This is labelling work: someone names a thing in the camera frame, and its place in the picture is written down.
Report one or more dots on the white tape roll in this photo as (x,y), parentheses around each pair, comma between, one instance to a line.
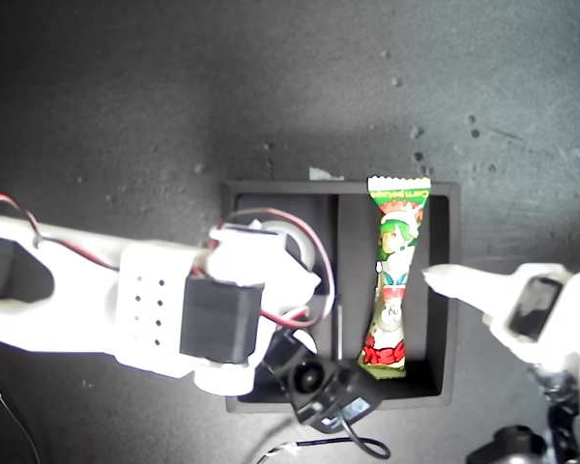
(302,241)

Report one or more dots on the small white paper scrap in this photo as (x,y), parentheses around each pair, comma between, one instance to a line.
(325,174)

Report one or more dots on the snack bar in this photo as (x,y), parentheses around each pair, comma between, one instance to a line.
(391,270)

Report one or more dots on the black tray with wells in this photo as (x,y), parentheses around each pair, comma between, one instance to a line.
(442,348)

